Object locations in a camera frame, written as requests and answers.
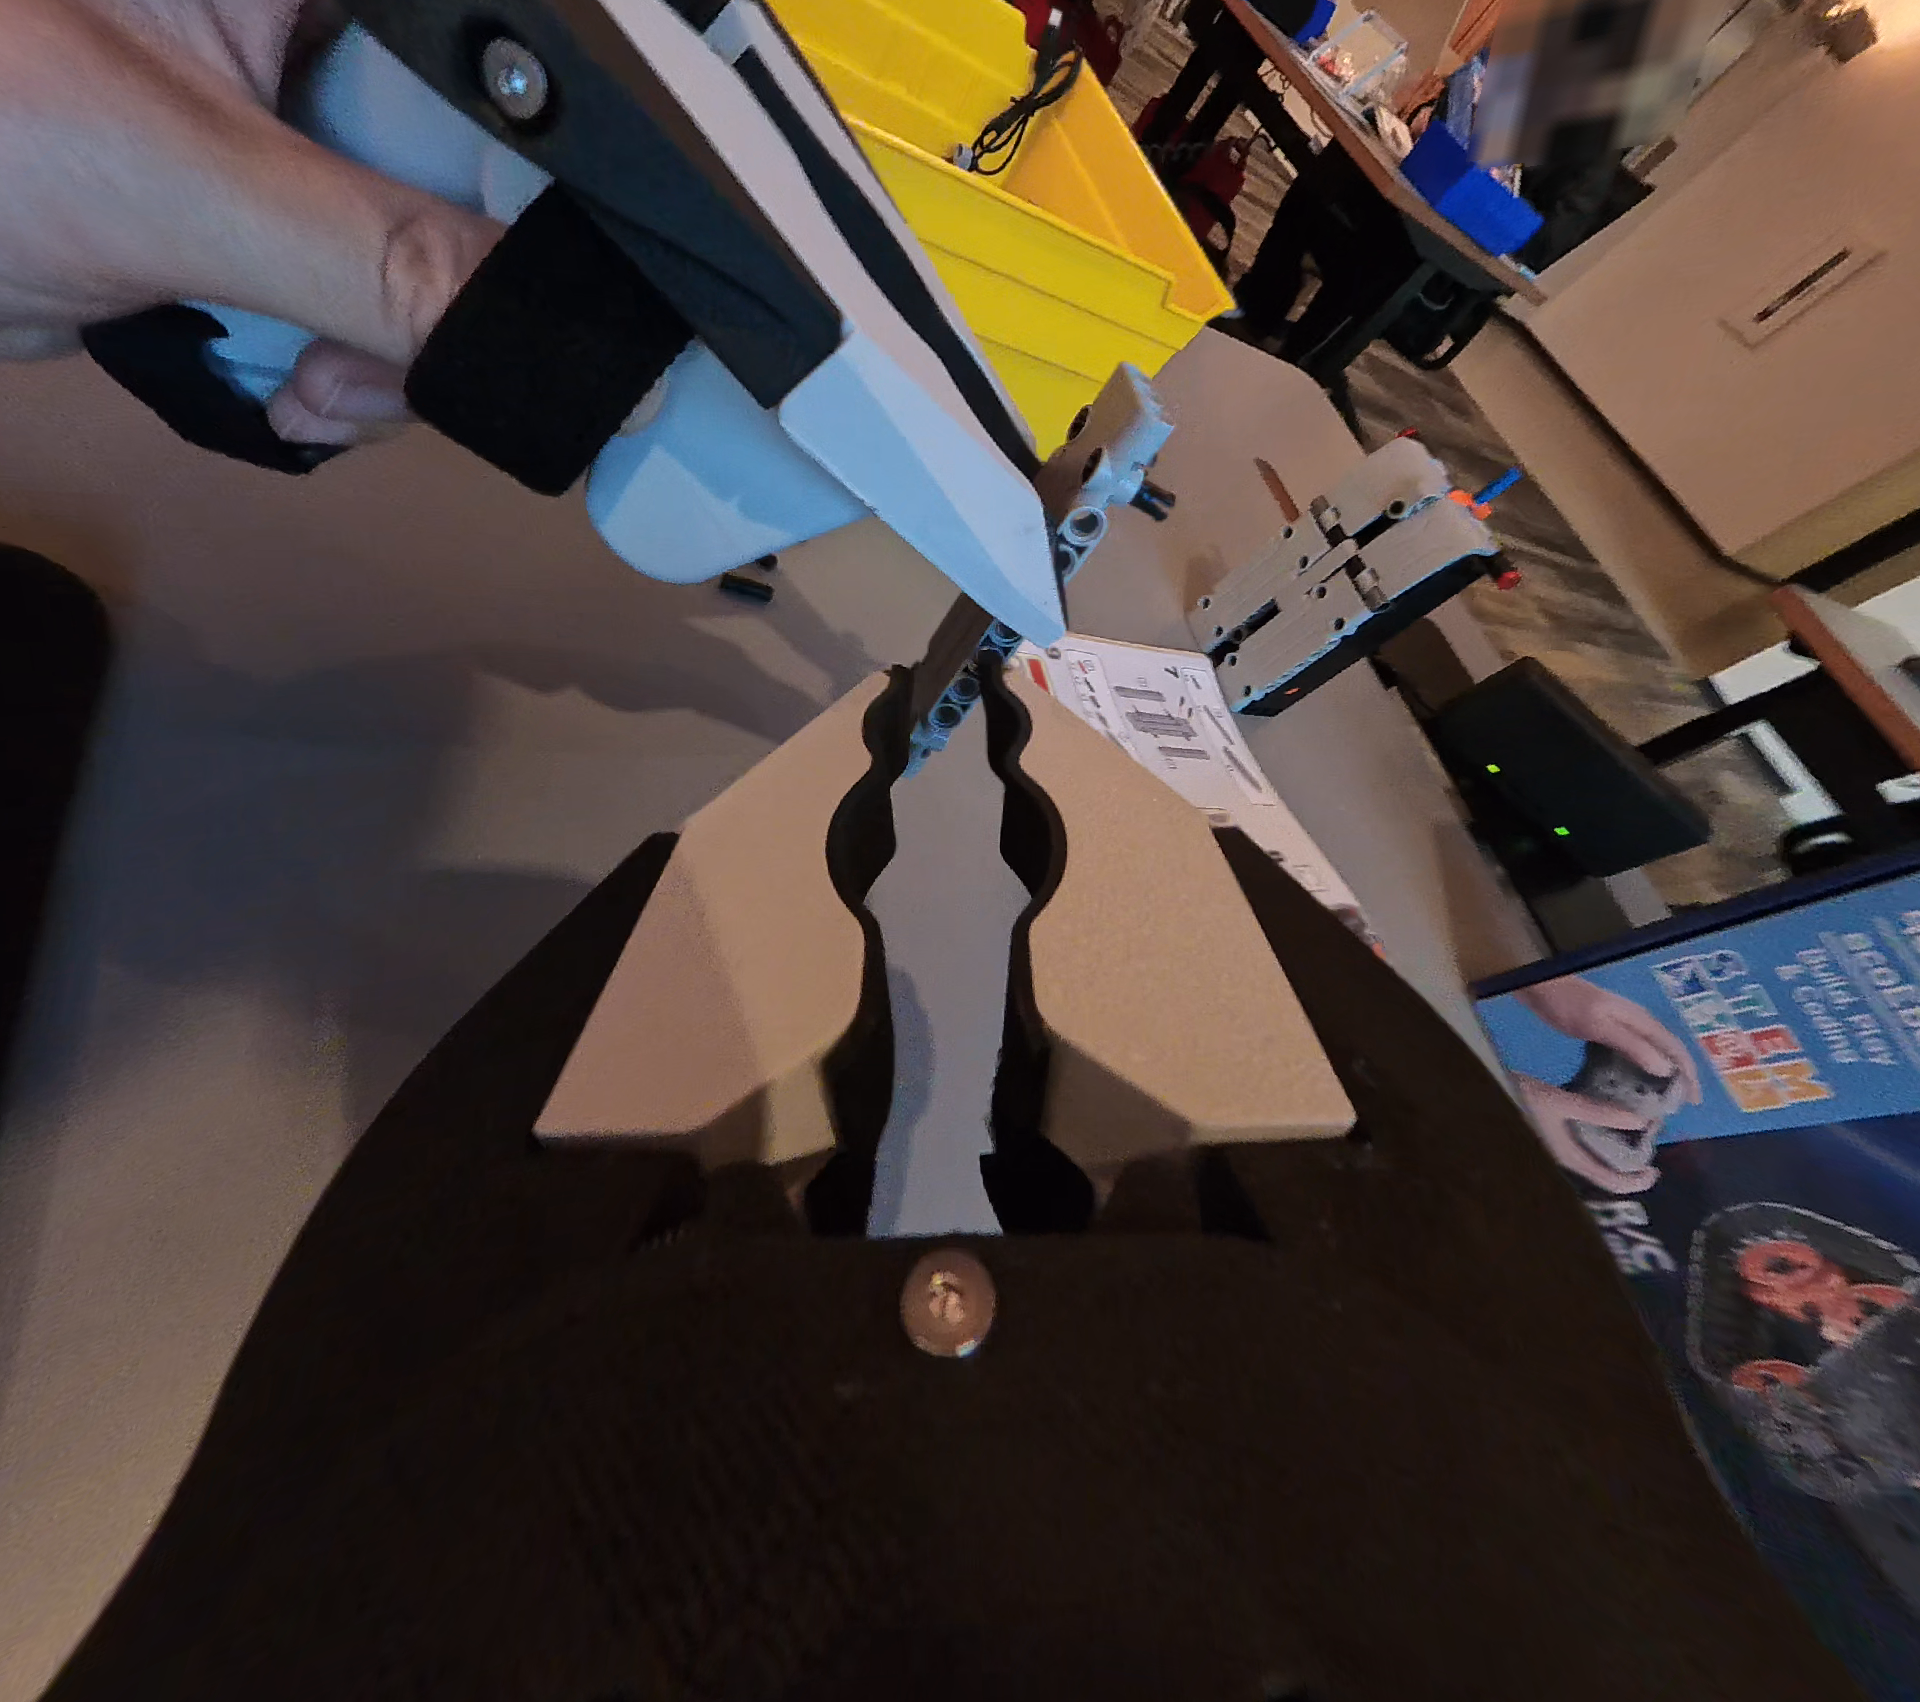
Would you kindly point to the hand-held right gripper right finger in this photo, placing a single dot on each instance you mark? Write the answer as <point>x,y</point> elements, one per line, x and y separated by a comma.
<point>1171,983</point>

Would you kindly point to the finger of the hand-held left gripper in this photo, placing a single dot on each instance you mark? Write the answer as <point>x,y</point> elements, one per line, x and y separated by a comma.
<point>930,486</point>
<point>849,210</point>

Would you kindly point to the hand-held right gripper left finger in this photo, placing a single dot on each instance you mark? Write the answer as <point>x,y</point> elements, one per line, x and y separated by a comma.
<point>704,983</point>

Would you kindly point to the grey perforated building beam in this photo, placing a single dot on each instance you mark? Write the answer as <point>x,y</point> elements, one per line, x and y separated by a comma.
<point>1102,425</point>

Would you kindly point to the grey desk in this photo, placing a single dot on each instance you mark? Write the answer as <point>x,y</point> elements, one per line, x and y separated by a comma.
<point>375,757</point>

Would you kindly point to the person's left hand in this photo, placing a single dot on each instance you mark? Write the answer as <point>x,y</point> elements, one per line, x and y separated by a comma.
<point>134,127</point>

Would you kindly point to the black connector pin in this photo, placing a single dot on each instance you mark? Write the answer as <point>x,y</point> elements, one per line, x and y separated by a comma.
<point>746,585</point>

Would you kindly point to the white instruction sheet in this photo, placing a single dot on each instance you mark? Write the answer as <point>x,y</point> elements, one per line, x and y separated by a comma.
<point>1155,713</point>

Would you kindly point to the grey building block model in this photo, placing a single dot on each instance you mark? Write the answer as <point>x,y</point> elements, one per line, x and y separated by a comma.
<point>1320,592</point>

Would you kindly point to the black device with green lights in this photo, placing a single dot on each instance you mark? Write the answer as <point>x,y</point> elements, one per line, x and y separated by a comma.
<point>1545,773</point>

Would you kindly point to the clear plastic box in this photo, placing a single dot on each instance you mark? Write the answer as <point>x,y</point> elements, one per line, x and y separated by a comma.
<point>1359,60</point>

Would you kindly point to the blue printed toy box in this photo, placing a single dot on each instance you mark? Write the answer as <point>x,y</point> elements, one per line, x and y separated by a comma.
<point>1800,1133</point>

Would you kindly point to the white wall vent plate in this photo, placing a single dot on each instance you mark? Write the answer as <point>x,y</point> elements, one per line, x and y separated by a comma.
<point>1800,294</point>

